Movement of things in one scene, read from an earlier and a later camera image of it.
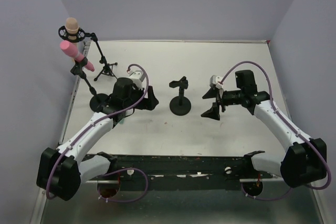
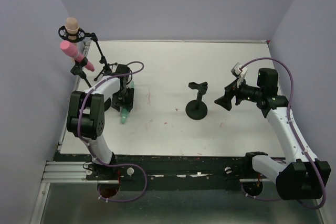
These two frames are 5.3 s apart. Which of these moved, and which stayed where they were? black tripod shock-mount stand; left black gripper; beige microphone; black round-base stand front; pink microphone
Moved: left black gripper; black round-base stand front
Stayed: pink microphone; black tripod shock-mount stand; beige microphone
